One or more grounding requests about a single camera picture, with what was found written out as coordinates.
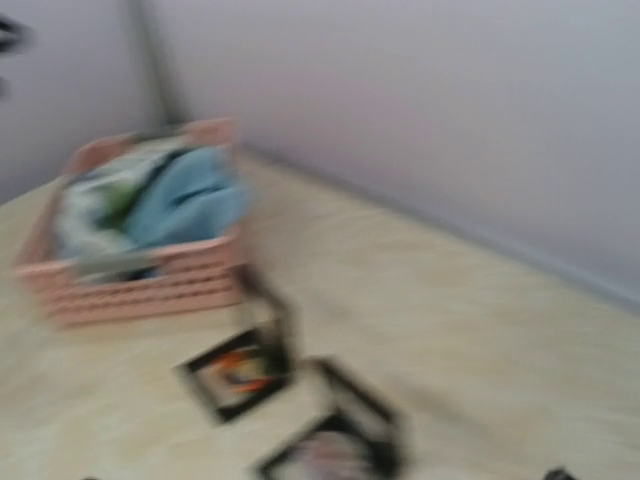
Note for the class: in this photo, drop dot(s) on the light blue printed t-shirt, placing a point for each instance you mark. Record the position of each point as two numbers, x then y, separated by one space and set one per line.
155 195

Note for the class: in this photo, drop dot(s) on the black display box orange brooch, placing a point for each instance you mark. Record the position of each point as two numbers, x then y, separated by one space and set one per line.
242 372

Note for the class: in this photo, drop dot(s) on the black display box silver brooch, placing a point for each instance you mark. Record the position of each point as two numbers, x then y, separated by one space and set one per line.
359 437

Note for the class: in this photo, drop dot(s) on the pink plastic basket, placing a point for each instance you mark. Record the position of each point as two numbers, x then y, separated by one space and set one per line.
189 277

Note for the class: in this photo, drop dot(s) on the left aluminium frame post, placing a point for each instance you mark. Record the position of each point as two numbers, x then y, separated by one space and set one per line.
149 47

